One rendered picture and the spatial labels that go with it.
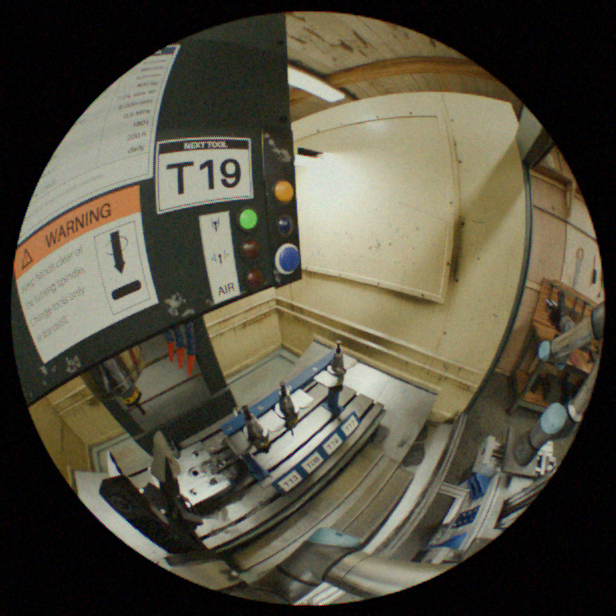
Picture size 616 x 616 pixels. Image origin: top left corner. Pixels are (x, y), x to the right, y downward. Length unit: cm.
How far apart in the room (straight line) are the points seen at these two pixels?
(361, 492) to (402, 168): 133
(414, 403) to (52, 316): 124
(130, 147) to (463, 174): 89
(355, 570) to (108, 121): 50
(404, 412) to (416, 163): 115
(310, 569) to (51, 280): 41
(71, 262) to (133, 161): 10
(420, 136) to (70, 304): 102
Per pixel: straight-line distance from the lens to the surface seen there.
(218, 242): 21
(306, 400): 61
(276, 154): 25
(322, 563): 32
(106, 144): 22
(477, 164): 90
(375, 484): 102
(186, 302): 20
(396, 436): 113
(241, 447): 56
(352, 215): 102
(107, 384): 39
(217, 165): 21
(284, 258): 24
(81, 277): 20
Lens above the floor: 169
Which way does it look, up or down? 26 degrees down
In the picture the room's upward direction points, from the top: 4 degrees counter-clockwise
